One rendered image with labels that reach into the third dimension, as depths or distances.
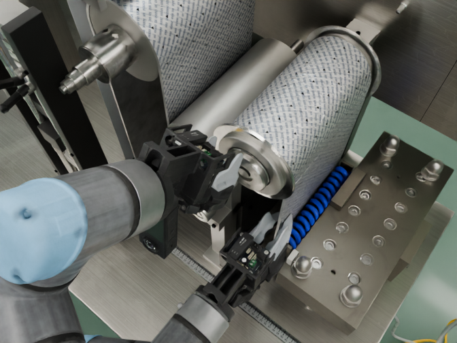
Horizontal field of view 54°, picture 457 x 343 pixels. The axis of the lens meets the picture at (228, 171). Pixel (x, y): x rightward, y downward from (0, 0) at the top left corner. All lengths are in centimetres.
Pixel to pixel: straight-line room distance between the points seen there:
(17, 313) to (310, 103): 45
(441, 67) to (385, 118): 161
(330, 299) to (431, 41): 46
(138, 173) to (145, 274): 56
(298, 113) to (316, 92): 5
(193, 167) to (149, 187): 8
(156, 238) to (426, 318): 158
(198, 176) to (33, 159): 73
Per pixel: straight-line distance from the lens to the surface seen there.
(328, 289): 83
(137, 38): 67
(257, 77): 78
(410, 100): 89
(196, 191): 50
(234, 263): 68
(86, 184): 39
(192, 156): 48
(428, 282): 206
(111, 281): 98
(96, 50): 66
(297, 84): 67
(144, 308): 95
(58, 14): 121
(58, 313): 43
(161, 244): 55
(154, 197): 43
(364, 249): 87
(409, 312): 199
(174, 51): 68
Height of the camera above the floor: 181
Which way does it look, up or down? 59 degrees down
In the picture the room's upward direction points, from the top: straight up
